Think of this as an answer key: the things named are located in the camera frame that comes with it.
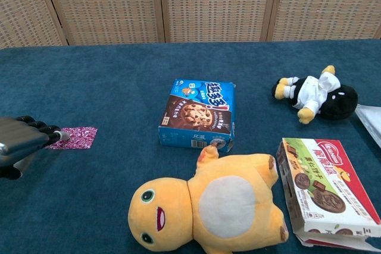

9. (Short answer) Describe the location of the yellow plush dinosaur toy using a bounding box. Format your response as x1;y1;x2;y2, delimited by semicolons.
127;143;289;253

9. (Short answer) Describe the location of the white plastic pouch bag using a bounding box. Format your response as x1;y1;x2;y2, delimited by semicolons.
354;104;381;149

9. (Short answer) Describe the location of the left silver-black robot hand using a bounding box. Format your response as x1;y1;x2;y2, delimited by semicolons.
0;115;71;180

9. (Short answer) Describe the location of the black penguin plush white coat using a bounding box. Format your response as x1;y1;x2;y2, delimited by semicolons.
270;65;360;126

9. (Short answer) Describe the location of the blue chocolate-chip cookie box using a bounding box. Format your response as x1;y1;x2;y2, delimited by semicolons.
157;78;238;153

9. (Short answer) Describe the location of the blue felt table cover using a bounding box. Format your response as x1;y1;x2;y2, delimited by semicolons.
0;38;381;254

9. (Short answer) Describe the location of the woven rattan screen panel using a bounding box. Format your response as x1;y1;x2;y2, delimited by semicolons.
150;0;280;43
260;0;381;42
0;0;68;49
32;0;166;46

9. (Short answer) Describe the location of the red-green biscuit box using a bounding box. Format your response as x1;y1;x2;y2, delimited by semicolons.
276;137;381;252

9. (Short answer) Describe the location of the pink patterned square pad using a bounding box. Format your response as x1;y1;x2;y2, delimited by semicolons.
44;126;98;150

